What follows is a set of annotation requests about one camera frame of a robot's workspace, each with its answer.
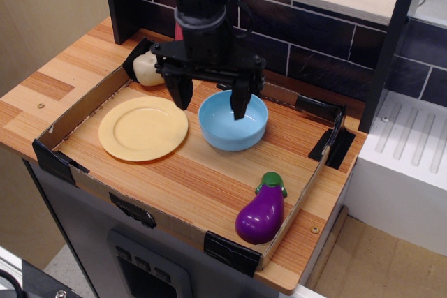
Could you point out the light blue bowl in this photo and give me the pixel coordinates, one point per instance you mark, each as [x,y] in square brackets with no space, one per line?
[220,128]

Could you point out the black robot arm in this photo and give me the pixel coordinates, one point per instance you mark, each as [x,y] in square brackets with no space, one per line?
[205,15]

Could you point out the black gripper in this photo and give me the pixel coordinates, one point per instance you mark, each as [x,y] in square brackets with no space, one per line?
[215,55]

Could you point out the purple toy eggplant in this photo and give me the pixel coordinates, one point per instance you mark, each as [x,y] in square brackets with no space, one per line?
[260,220]

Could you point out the yellow plate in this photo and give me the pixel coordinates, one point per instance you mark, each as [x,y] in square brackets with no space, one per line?
[143,129]

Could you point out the cream toy potato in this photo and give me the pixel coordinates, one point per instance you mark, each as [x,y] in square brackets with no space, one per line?
[145,71]

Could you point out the white dish rack sink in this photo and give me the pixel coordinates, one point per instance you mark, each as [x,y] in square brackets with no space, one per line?
[398,184]

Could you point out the red cup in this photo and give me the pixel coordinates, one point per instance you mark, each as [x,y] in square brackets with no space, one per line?
[178,32]

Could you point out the cardboard tray border with tape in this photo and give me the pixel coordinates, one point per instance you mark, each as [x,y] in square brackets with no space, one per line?
[196,190]

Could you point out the grey oven control panel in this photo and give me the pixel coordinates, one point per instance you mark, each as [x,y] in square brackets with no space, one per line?
[146,273]

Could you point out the black vertical post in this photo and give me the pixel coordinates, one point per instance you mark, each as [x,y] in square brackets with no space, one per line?
[403,11]

